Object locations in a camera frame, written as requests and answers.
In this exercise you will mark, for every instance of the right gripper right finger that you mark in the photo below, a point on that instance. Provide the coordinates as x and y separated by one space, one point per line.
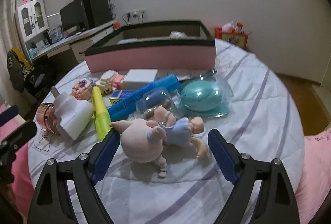
276 202

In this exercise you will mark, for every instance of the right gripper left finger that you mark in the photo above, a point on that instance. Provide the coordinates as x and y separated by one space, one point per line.
51 202

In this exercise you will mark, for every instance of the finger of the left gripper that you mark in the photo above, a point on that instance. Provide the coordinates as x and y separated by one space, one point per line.
19 137
8 114

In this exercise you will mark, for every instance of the pink white block toy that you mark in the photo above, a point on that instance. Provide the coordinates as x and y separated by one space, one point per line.
109 82

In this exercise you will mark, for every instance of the rose gold metal tin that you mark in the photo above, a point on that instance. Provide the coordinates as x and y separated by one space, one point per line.
46 118

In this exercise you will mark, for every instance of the pink pillow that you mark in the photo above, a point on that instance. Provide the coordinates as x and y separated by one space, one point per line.
315 180

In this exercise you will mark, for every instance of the white plug adapter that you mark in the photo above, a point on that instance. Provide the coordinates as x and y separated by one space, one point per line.
72 115

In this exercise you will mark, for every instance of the yellow tube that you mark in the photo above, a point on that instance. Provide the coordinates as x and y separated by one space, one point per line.
101 116

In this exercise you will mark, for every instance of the white glass door cabinet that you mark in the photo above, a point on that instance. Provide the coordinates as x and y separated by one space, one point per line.
31 20

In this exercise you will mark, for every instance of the white desk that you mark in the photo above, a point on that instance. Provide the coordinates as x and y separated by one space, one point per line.
71 40

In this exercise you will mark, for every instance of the black computer monitor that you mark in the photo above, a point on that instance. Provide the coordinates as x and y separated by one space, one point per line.
73 15

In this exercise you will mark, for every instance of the teal lidded clear dome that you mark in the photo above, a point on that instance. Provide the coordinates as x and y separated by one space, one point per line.
208 96

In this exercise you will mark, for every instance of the white small box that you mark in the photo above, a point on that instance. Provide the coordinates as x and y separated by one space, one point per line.
137 78

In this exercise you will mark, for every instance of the clear plastic cup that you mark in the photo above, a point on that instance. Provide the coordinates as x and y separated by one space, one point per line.
146 107

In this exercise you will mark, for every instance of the black speaker tower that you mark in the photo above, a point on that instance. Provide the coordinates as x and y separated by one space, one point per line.
97 12

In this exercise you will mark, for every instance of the blue long package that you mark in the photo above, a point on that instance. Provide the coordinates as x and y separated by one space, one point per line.
126 106

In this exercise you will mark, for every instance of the red toy crate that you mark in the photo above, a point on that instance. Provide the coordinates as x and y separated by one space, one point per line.
232 33

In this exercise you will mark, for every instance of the pink black storage box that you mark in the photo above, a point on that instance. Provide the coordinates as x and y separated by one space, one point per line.
168 44

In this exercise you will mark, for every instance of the white wall socket strip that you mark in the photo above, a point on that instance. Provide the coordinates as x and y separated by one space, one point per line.
136 14

